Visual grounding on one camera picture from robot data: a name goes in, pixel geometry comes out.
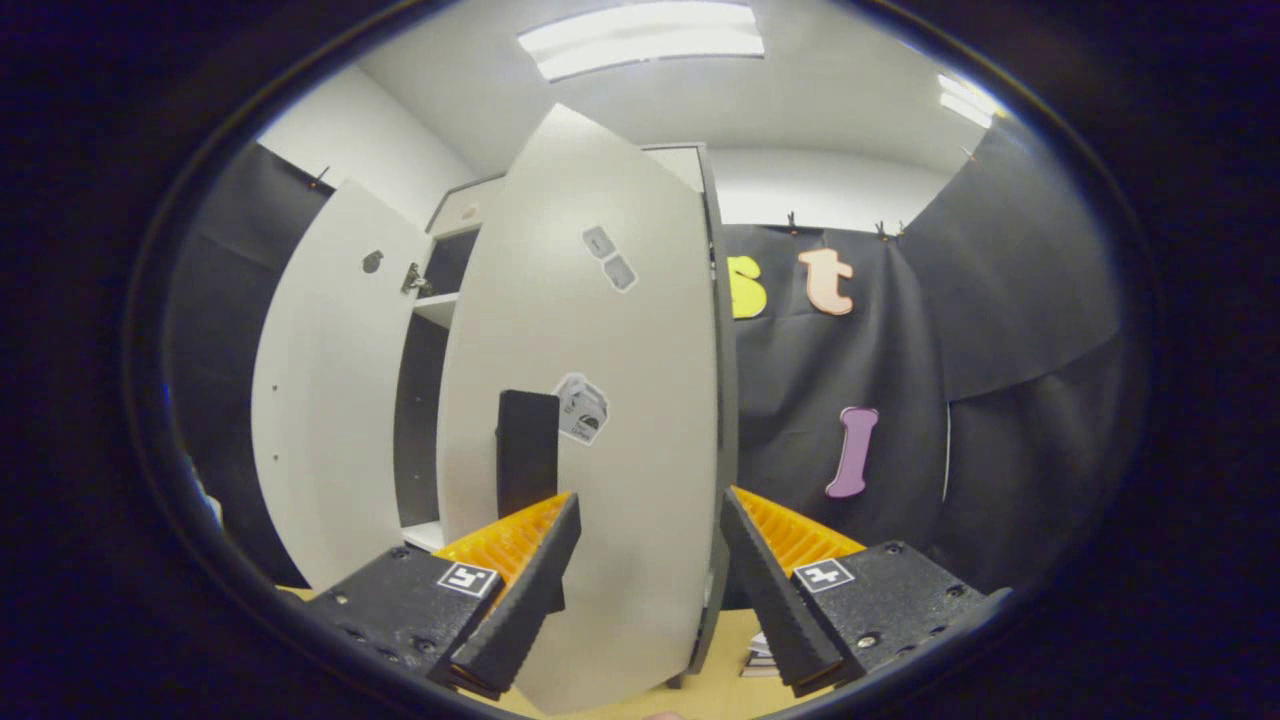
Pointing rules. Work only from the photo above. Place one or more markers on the black backdrop cloth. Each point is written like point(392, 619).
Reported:
point(1000, 450)

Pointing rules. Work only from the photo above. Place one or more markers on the white shoe cabinet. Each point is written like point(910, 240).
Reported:
point(420, 420)

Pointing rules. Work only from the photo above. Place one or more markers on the white cabinet door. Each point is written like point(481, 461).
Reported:
point(640, 450)
point(330, 400)

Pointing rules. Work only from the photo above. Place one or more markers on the small ceiling light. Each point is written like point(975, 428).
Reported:
point(967, 100)

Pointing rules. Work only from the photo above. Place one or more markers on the long ceiling light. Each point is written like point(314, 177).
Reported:
point(640, 40)

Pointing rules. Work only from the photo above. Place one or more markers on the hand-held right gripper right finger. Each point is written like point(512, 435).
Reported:
point(770, 590)

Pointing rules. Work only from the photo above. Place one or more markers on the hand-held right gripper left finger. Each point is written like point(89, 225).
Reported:
point(520, 590)

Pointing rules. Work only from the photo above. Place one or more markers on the white printed card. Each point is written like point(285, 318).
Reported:
point(760, 655)

